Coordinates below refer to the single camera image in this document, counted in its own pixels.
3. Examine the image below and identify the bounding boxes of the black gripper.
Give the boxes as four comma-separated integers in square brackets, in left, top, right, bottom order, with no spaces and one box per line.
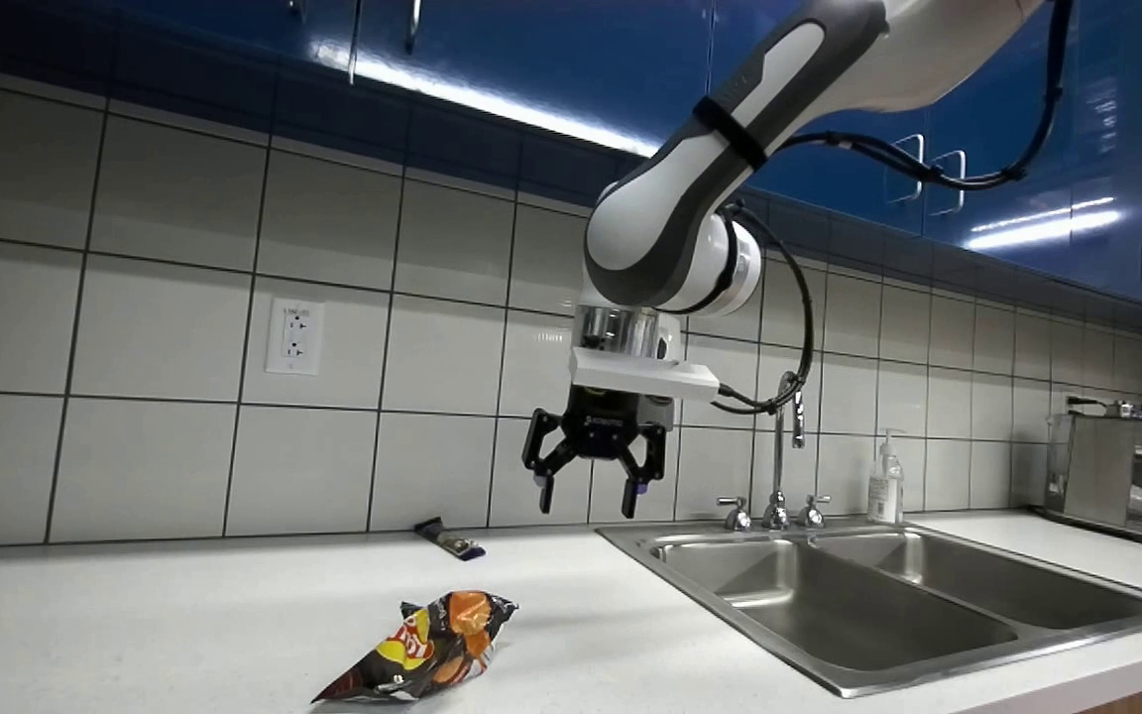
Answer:
[520,382,676,525]

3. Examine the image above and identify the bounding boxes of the Lays chip bag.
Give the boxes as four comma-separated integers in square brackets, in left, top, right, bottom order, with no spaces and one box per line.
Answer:
[310,587,522,709]

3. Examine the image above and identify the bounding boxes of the stainless steel double sink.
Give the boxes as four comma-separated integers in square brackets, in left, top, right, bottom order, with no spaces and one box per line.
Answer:
[596,517,1142,702]

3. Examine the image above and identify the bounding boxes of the small black bar object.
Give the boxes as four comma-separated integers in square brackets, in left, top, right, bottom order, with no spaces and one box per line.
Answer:
[408,517,488,562]

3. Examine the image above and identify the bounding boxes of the chrome gooseneck faucet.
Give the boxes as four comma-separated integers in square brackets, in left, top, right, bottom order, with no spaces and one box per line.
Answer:
[759,368,812,533]

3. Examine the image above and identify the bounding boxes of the clear soap pump bottle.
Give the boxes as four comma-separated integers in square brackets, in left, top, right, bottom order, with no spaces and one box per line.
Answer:
[863,430,907,527]

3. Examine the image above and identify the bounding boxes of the under-cabinet light strip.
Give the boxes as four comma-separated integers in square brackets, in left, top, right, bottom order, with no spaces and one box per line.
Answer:
[306,36,664,163]

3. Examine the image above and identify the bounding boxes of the blue upper cabinets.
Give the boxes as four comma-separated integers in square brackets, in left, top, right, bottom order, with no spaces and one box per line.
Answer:
[0,0,1142,327]

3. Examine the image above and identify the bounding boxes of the countertop coffee machine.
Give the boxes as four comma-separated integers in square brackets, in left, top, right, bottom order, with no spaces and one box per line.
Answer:
[1037,402,1142,554]

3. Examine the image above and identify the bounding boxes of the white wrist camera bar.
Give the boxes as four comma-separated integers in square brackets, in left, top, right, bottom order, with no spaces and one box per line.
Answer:
[565,340,724,402]

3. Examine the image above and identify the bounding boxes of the white wall power outlet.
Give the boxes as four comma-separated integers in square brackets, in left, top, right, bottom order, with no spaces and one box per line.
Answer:
[264,297,326,382]

